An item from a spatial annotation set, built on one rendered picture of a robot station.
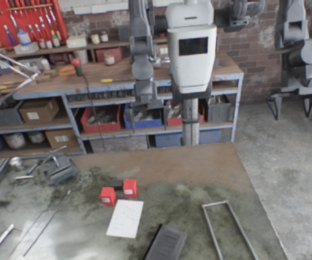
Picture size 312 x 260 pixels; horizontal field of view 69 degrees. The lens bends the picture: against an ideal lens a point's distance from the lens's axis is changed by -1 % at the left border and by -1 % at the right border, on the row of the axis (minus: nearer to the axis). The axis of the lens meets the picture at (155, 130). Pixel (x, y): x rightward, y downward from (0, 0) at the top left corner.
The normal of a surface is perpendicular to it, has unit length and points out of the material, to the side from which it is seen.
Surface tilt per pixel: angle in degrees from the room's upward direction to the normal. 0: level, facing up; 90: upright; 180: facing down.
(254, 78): 90
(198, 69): 90
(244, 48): 90
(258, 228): 0
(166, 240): 0
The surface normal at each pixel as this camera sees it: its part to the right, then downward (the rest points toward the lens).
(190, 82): 0.04, 0.58
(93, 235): -0.09, -0.81
